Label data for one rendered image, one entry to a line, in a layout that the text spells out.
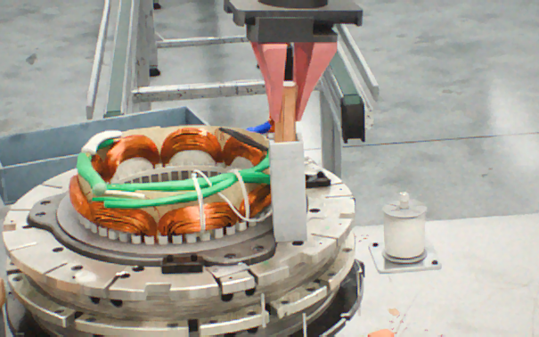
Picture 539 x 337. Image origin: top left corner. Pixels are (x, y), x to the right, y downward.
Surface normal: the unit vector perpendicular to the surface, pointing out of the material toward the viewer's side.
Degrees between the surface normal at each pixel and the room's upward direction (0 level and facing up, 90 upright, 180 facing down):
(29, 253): 0
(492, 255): 0
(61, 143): 90
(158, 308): 90
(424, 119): 0
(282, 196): 90
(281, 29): 89
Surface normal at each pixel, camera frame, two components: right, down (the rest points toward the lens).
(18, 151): 0.36, 0.32
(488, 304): -0.04, -0.93
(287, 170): 0.06, 0.36
